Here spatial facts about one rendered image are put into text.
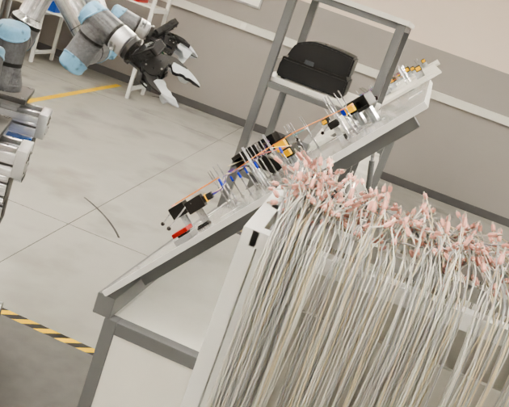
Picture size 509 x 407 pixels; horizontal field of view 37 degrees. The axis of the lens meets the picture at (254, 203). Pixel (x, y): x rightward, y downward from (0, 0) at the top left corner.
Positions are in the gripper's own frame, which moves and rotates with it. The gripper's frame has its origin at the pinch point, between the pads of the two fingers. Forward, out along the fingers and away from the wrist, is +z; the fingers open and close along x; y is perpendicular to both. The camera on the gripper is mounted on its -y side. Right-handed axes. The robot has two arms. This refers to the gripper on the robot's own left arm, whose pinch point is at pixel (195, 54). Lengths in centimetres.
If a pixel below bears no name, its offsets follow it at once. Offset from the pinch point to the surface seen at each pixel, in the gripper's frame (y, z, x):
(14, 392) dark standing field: 127, -1, -83
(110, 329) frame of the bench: 121, 0, 26
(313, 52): -26, 45, 7
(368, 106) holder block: 50, 34, 83
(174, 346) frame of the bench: 121, 17, 36
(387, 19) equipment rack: -33, 59, 37
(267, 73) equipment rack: -12.9, 32.0, -3.7
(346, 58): -26, 57, 15
